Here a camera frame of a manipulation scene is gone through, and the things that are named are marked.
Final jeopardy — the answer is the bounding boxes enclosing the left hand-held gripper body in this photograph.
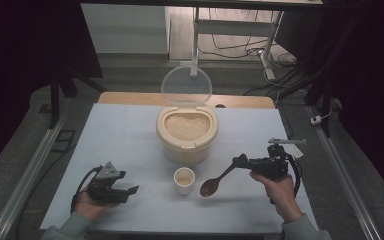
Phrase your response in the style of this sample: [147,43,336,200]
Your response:
[86,161,130,204]

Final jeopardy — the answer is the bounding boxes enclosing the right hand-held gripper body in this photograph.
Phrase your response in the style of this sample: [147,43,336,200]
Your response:
[248,138,307,181]

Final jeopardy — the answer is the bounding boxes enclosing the brown wooden spoon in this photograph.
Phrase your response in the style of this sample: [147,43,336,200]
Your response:
[199,163,238,198]

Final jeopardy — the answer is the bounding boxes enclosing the white cup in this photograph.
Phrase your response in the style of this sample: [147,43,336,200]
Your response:
[173,166,196,196]

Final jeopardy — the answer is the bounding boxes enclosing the small scooped rice portion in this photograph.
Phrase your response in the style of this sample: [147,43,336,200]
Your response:
[177,174,193,186]

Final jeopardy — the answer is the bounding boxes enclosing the beige rice container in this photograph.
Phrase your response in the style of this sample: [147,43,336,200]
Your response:
[155,104,220,165]

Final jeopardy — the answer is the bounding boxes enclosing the uncooked white rice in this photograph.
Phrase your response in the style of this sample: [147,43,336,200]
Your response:
[164,112,212,142]

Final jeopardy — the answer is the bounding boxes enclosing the person's left hand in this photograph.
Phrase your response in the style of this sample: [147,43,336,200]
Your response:
[74,191,120,223]

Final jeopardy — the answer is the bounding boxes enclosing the person's right hand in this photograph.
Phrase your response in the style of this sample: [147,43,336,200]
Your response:
[249,173,304,224]

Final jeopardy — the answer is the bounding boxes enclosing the white paper tag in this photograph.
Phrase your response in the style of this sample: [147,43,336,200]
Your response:
[289,143,305,160]

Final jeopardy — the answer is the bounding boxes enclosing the white table mat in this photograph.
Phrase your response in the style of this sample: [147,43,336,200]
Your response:
[39,102,320,234]

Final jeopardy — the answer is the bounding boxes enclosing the wooden table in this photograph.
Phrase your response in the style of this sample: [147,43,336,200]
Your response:
[98,91,276,110]

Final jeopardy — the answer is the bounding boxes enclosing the black metal stand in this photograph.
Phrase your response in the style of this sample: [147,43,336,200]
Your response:
[48,66,108,129]
[279,19,348,138]

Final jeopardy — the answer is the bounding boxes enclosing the clear round container lid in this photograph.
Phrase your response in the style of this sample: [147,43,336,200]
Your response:
[160,64,213,108]

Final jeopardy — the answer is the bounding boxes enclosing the white cabinet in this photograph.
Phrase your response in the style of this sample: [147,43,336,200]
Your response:
[80,3,171,55]

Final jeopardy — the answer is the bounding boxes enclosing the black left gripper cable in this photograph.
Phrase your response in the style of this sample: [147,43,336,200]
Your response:
[70,165,103,214]

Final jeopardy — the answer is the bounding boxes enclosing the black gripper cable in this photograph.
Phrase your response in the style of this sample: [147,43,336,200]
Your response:
[70,165,103,214]
[284,153,303,205]

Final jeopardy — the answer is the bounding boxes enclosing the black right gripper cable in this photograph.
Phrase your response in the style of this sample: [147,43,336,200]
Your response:
[284,153,303,205]

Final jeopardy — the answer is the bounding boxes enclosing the aluminium rail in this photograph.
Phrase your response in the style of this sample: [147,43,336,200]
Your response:
[0,114,68,240]
[308,106,381,240]

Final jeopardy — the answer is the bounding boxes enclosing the black floor cables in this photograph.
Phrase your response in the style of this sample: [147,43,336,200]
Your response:
[198,8,298,69]

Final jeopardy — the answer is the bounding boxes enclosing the white desk frame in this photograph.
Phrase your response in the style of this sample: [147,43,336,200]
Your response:
[189,6,284,81]

